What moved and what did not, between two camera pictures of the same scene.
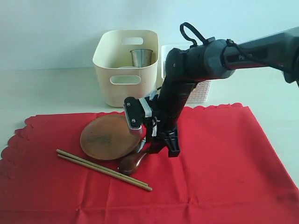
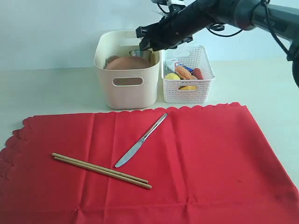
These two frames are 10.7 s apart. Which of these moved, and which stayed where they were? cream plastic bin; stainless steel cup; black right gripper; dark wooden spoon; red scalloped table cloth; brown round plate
Moved: brown round plate; black right gripper; dark wooden spoon
Stayed: cream plastic bin; red scalloped table cloth; stainless steel cup
